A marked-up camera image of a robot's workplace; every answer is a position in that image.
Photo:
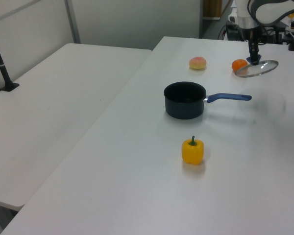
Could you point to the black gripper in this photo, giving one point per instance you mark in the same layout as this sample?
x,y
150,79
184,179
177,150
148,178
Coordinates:
x,y
252,39

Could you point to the glass lid with blue knob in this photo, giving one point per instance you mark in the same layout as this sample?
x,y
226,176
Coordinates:
x,y
265,67

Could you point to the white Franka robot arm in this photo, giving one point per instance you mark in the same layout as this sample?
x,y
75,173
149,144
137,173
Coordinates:
x,y
267,9

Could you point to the orange mandarin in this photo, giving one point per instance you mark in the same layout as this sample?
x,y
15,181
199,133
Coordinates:
x,y
237,64

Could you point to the black red background device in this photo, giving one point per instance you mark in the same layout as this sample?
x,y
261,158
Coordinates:
x,y
234,31

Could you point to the pink yellow peach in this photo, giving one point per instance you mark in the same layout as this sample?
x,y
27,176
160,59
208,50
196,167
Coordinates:
x,y
197,63

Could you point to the brown wooden door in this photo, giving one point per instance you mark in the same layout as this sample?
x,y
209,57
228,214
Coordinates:
x,y
212,8

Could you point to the dark blue saucepan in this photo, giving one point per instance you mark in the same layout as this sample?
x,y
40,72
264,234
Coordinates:
x,y
183,107

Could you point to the yellow bell pepper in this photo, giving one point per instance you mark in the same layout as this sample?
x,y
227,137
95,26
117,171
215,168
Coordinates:
x,y
192,154

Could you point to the white side table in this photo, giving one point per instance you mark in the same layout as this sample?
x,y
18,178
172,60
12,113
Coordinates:
x,y
51,110

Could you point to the black pole stand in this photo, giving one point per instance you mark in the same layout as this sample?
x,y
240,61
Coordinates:
x,y
2,71

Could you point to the grey partition post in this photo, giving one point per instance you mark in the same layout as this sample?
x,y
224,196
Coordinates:
x,y
73,22

